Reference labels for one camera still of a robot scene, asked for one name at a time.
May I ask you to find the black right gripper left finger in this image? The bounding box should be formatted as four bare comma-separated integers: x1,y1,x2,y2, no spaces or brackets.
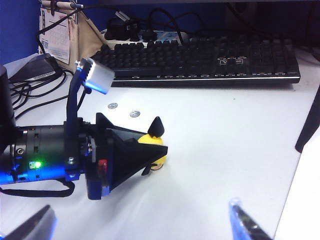
0,204,58,240

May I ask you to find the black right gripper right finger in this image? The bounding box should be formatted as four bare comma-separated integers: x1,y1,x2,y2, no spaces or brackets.
227,196,274,240

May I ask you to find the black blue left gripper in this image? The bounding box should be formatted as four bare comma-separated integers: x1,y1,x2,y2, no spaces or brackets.
83,111,169,201

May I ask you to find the yellow black Pichu doll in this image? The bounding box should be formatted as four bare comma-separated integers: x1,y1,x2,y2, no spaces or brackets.
136,115,169,176

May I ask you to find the white paper sheet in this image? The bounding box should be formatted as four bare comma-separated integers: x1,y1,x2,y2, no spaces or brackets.
274,139,320,240

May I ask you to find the black mechanical keyboard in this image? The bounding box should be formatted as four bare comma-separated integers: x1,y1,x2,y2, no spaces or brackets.
95,34,301,85

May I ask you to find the kraft paper desk calendar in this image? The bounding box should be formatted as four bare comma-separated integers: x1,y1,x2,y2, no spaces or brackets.
38,4,109,65

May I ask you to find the white blue power strip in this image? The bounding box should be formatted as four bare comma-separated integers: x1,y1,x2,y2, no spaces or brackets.
99,28,191,50

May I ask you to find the black power plug adapter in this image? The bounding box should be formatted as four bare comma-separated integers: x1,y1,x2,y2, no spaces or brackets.
106,16,141,43

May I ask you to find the black adapter box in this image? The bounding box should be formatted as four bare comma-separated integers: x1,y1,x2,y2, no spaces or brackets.
9,54,60,85

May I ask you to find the beige pen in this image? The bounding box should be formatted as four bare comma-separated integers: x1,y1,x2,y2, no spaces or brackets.
40,0,85,11

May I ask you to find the black sleeved left arm cable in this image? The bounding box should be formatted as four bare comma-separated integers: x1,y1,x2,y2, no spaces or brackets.
0,180,76,199

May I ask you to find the black left camera mount bracket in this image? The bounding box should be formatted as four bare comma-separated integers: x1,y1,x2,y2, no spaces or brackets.
64,71,88,181

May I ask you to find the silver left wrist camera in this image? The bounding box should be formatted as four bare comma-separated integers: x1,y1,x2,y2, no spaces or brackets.
75,57,116,96

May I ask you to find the black USB cable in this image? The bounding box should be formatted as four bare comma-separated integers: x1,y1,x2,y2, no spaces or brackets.
9,70,75,119

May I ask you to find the looped thick black cable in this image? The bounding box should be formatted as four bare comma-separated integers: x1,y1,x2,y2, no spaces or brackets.
141,6,191,44

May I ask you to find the black cable with white tag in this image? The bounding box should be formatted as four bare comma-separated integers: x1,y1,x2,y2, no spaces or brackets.
36,5,131,55

